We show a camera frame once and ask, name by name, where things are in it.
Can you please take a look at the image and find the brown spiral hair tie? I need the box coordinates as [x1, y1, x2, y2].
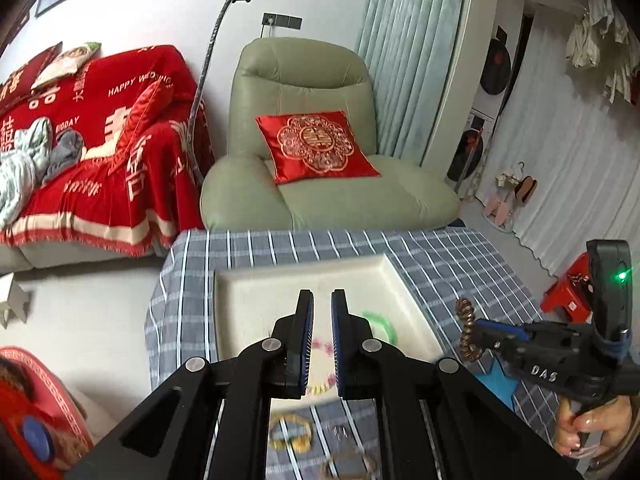
[454, 297, 484, 362]

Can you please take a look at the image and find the yellow sunflower hair tie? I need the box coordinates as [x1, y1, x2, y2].
[268, 413, 314, 453]

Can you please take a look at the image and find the silver pink charm jewelry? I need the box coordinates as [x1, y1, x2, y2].
[332, 425, 350, 441]

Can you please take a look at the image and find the grey jewelry tray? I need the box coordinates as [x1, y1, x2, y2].
[214, 255, 444, 411]

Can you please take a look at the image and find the right hand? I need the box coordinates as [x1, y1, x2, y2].
[553, 396, 634, 456]

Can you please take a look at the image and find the grey checked tablecloth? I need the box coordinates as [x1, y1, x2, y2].
[145, 228, 541, 479]

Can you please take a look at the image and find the green bangle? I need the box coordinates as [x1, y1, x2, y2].
[361, 311, 398, 344]

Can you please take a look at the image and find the red plastic stool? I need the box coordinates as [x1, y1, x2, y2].
[540, 252, 592, 323]

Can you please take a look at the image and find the red embroidered cushion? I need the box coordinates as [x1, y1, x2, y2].
[255, 110, 380, 184]

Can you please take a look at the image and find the red sofa blanket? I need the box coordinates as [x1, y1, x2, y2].
[1, 44, 214, 257]

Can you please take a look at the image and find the red round rug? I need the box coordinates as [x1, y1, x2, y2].
[1, 347, 93, 479]

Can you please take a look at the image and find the green armchair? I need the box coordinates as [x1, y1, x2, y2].
[200, 38, 460, 231]

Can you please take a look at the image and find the red diamond cushion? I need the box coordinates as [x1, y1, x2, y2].
[107, 80, 174, 176]

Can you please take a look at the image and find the small white stool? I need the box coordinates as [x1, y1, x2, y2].
[0, 273, 29, 328]

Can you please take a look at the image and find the grey garment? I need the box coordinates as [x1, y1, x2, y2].
[42, 128, 85, 184]

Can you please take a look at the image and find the light blue curtain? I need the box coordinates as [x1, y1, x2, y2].
[357, 0, 463, 165]

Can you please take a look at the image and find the light blue clothes pile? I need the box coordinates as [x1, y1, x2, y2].
[0, 117, 52, 230]

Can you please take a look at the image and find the pink yellow bead bracelet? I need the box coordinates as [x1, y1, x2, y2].
[305, 336, 339, 396]

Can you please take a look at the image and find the brown braided hair tie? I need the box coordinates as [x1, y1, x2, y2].
[322, 447, 379, 480]

